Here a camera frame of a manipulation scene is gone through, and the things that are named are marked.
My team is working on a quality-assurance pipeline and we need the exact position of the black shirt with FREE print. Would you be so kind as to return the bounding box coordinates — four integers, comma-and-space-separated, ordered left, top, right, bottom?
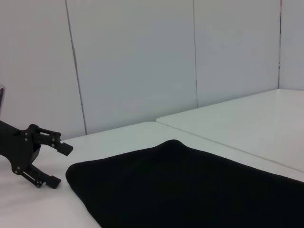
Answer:
65, 139, 304, 228

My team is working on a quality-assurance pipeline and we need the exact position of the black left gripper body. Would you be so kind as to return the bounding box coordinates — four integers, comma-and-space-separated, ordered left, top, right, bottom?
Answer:
0, 120, 41, 175

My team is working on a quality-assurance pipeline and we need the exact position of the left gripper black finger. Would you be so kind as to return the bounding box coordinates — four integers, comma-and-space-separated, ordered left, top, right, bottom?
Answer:
34, 125, 74, 157
21, 163, 62, 190

